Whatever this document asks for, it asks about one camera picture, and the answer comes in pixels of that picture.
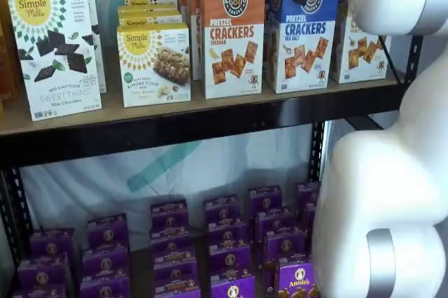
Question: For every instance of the mustard brown snack box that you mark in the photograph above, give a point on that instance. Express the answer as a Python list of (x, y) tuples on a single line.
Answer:
[(7, 32)]

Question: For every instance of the yellow pretzel crackers box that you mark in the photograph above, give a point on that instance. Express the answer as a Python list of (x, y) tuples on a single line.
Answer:
[(364, 56)]

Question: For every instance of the purple Annie's chocolate bunnies box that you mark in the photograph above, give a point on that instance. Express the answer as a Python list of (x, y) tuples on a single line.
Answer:
[(285, 247), (297, 284), (274, 221), (265, 199)]

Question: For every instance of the white backdrop with teal print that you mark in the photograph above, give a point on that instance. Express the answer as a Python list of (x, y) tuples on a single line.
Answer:
[(105, 179)]

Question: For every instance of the purple Annie's box teal band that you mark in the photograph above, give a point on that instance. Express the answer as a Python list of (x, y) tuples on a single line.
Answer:
[(308, 193), (309, 215)]

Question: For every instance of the blue sea salt crackers box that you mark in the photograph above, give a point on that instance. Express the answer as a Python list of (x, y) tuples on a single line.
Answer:
[(304, 49)]

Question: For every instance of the black metal shelf frame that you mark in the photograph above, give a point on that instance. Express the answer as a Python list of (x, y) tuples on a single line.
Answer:
[(175, 133)]

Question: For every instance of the Simple Mills almond bars box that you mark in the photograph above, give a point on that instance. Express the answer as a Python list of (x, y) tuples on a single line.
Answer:
[(154, 67), (147, 10), (147, 20), (150, 1)]

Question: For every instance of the purple Annie's snack box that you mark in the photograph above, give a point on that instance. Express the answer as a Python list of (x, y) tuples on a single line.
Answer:
[(106, 231), (225, 231), (175, 264), (176, 289), (105, 261), (169, 214), (38, 292), (52, 242), (42, 270), (105, 289), (232, 289), (171, 240), (221, 207), (229, 259)]

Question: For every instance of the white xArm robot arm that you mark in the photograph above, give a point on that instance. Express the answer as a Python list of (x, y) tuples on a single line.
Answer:
[(385, 172)]

